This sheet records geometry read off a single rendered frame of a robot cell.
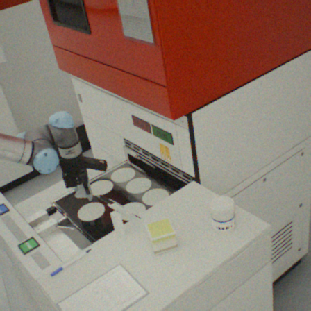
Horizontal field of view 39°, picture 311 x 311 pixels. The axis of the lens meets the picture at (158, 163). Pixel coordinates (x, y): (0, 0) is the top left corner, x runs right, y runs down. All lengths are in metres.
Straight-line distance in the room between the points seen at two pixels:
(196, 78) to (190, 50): 0.10
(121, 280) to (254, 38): 0.90
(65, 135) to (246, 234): 0.66
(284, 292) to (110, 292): 1.36
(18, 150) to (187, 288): 0.61
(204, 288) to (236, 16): 0.84
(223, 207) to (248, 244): 0.13
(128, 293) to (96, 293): 0.09
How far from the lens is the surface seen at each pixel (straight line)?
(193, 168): 1.52
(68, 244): 1.55
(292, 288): 2.45
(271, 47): 1.65
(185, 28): 1.34
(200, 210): 1.42
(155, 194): 1.62
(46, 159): 1.33
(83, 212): 1.62
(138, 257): 1.30
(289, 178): 2.02
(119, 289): 1.23
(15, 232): 1.56
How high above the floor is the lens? 1.88
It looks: 33 degrees down
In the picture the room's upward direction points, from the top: 11 degrees counter-clockwise
